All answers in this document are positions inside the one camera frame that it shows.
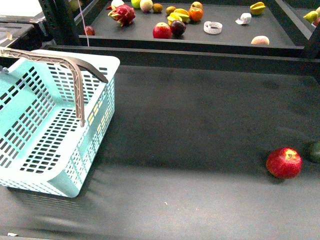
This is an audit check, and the orange persimmon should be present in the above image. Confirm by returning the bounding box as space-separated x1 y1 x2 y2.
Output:
188 7 203 22

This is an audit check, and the white cable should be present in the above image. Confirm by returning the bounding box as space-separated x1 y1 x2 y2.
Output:
77 0 90 47

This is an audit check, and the white foam net sleeve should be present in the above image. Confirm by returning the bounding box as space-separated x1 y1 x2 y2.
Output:
235 12 252 25

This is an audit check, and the light blue plastic basket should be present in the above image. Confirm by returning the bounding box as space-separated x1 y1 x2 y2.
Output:
0 52 120 198

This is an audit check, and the dark purple plum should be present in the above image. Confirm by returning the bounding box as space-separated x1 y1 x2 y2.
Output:
170 19 186 36

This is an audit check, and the yellow star fruit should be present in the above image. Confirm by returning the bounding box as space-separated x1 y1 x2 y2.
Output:
249 1 266 16
167 8 190 26

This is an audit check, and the pale peach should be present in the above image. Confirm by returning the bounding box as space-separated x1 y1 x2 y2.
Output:
251 35 270 45

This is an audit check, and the black shelf post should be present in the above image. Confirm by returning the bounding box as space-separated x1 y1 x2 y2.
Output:
38 0 81 46

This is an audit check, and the yellow star fruit right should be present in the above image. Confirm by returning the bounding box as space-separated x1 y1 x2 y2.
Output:
249 1 266 16

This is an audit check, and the small red fruit left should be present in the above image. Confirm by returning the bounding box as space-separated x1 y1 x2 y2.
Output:
83 25 96 36

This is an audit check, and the yellow star fruit left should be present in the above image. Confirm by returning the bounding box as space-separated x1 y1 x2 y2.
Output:
167 8 190 26

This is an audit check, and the beige round melon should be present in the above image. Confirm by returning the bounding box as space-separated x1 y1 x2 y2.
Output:
139 0 153 13

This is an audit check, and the green avocado at edge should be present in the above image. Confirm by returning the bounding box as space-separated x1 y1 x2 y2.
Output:
307 141 320 164

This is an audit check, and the green pear right shelf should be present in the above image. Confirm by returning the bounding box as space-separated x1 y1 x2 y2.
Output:
303 10 319 23

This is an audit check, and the red yellow apple behind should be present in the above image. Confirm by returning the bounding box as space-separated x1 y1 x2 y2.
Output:
190 1 203 10

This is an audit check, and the brown kiwi right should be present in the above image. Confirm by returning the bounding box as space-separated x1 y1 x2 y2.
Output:
165 6 177 16

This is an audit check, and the red apple on shelf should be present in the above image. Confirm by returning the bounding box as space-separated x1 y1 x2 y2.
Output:
152 22 172 39

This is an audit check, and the pink dragon fruit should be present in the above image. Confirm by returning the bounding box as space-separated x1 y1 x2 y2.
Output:
108 4 136 27

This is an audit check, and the red apple on table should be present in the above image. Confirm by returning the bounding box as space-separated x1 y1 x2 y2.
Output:
266 147 303 179

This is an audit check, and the brown kiwi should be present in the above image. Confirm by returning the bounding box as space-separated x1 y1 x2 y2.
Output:
152 3 163 13
165 6 177 16

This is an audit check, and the green apple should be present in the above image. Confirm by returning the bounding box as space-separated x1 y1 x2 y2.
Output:
131 0 141 9

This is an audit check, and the brown kiwi left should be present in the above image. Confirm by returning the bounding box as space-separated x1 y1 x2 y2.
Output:
152 3 163 13

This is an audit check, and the white red fruit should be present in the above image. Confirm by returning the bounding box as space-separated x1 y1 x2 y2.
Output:
110 0 125 10

